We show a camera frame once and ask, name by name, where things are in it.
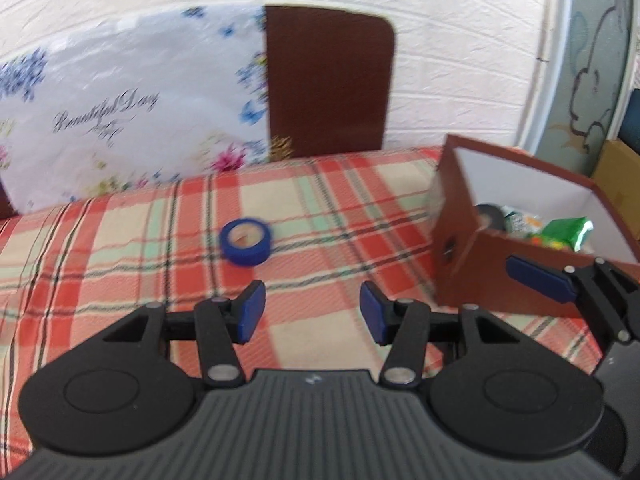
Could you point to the black tape roll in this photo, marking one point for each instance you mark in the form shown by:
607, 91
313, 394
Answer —
492, 216

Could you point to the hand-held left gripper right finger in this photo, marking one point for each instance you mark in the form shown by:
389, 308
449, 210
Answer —
372, 310

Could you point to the blue tape roll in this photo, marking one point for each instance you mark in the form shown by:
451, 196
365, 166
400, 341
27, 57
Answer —
246, 241

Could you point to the cartoon painted door panel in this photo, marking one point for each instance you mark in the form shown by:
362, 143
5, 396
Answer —
585, 60

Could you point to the white floral pillow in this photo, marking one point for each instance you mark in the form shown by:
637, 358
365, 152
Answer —
125, 110

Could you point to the tan cardboard carton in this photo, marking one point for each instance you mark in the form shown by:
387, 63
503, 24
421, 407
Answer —
620, 180

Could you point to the green packet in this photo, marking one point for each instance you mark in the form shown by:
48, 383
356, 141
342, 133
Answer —
567, 232

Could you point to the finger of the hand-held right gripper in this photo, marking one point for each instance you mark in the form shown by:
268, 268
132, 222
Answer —
542, 277

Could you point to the red plaid blanket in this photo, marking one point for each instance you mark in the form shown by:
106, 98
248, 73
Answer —
125, 240

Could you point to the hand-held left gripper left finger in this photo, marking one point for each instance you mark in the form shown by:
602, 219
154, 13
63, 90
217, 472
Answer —
251, 310

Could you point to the brown cardboard box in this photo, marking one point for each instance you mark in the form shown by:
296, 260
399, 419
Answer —
465, 240

